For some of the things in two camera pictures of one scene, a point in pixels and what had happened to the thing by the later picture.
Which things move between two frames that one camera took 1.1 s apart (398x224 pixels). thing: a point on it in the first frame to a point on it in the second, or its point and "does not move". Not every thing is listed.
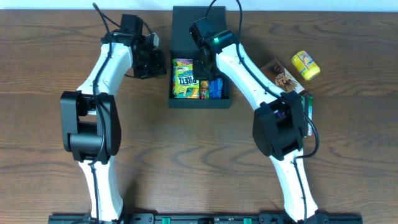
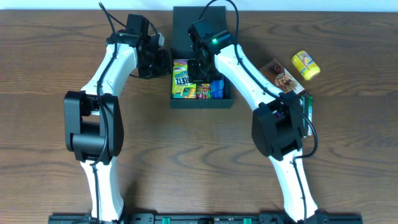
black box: (185, 46) does not move
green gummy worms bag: (184, 86) to (203, 91)
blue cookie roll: (216, 89) does not move
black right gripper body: (203, 72) does not move
